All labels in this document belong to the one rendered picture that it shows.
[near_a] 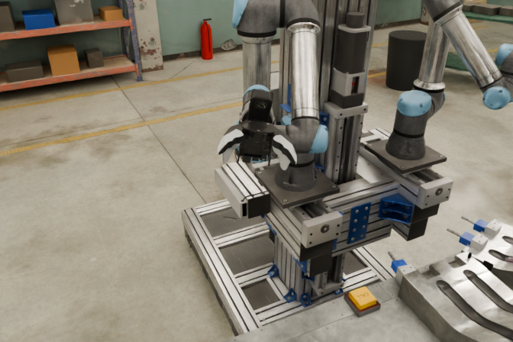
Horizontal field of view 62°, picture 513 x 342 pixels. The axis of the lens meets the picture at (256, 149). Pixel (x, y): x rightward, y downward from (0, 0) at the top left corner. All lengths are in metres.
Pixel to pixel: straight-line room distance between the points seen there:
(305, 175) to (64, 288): 1.74
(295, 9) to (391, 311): 0.94
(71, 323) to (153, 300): 0.42
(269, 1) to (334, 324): 0.94
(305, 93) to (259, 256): 1.43
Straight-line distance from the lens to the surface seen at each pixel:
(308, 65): 1.17
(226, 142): 0.84
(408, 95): 1.70
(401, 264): 1.55
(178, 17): 6.26
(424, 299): 1.40
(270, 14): 1.24
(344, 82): 1.53
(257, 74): 1.30
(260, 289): 2.26
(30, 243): 3.17
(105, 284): 2.71
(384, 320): 1.42
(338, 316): 1.40
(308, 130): 1.11
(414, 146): 1.72
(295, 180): 1.44
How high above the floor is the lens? 1.86
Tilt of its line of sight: 29 degrees down
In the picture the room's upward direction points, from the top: straight up
